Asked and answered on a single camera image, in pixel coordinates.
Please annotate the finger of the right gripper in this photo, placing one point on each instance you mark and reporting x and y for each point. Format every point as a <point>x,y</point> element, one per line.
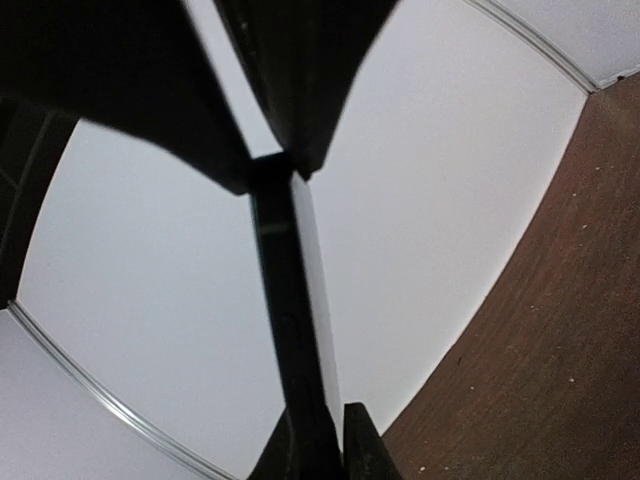
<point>134,66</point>
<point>301,59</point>

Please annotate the aluminium frame post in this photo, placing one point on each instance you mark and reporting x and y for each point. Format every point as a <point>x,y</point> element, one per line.
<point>538,42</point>
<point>146,430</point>

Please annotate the right aluminium frame post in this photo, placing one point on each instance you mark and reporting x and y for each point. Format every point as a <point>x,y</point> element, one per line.
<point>538,42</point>

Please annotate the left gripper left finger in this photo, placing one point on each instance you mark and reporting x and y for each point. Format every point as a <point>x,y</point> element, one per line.
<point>310,453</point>

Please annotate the left aluminium frame post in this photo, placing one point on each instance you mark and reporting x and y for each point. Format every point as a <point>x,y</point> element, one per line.
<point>146,430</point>

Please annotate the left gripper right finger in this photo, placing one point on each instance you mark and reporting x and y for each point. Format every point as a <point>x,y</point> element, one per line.
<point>365,455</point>

